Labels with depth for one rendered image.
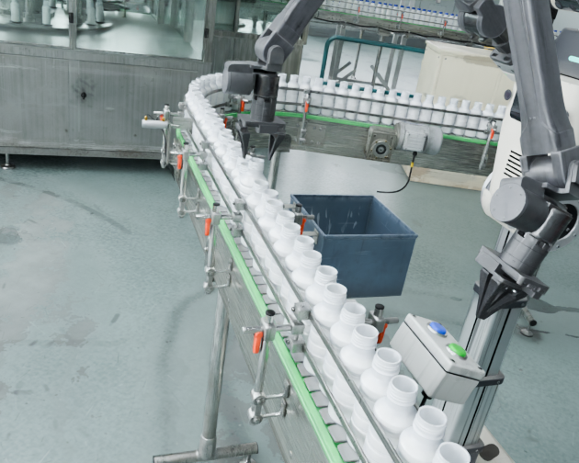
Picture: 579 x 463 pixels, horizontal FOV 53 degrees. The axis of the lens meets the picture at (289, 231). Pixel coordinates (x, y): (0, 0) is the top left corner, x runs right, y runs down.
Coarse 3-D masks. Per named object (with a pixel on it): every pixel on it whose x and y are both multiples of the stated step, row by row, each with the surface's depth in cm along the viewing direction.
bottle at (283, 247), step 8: (288, 224) 117; (296, 224) 116; (280, 232) 116; (288, 232) 114; (296, 232) 114; (280, 240) 116; (288, 240) 114; (280, 248) 115; (288, 248) 115; (272, 256) 117; (280, 256) 115; (272, 264) 117; (272, 272) 118; (280, 272) 116; (272, 280) 118; (280, 280) 117; (280, 288) 118; (272, 296) 119
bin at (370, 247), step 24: (336, 216) 200; (360, 216) 204; (384, 216) 194; (336, 240) 167; (360, 240) 170; (384, 240) 173; (408, 240) 176; (336, 264) 171; (360, 264) 174; (384, 264) 177; (408, 264) 180; (360, 288) 178; (384, 288) 182
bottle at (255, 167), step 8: (256, 160) 141; (248, 168) 139; (256, 168) 138; (248, 176) 139; (256, 176) 139; (264, 176) 140; (240, 184) 140; (248, 184) 138; (240, 192) 141; (248, 192) 139
